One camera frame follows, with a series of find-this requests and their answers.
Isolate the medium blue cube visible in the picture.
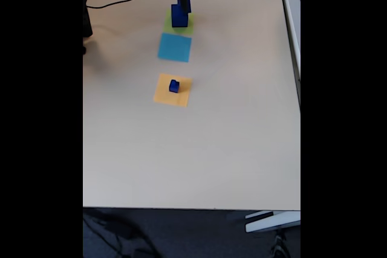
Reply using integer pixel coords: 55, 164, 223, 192
177, 0, 192, 15

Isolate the large blue cube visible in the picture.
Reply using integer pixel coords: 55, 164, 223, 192
171, 4, 189, 28

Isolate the green paper square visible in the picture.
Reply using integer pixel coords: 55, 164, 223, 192
163, 9, 196, 36

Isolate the light blue paper square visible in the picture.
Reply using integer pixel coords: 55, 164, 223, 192
157, 32, 193, 63

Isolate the orange paper square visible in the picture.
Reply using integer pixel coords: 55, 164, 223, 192
152, 73, 194, 108

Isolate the black stand leg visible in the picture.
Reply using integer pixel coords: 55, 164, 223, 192
270, 229, 291, 258

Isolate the black floor cable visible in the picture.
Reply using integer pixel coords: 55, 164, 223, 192
83, 211, 158, 258

